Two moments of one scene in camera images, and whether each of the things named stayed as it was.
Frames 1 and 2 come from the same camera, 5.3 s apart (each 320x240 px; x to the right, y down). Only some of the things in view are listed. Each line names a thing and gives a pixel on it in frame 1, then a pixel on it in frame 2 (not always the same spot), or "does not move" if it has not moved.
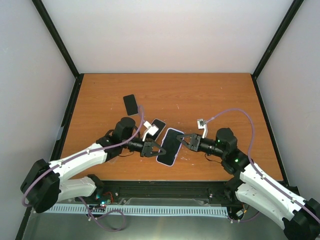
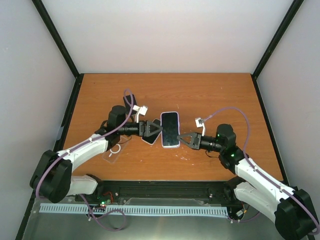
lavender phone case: x=171 y=144 -> x=170 y=121
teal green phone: x=159 y=124 does not move
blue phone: x=171 y=144 -> x=169 y=121
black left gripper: x=146 y=149 -> x=143 y=130
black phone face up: x=130 y=104 does not move
